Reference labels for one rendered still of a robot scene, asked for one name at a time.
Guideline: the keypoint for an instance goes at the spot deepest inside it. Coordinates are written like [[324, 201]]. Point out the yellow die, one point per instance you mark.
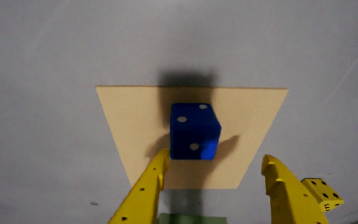
[[326, 197]]

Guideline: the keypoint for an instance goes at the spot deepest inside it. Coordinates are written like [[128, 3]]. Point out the tan flat mat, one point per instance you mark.
[[139, 120]]

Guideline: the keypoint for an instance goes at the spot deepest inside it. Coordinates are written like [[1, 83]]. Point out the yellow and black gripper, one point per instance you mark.
[[290, 201]]

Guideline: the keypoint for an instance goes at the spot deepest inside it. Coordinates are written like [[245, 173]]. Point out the dark blue die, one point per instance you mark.
[[194, 131]]

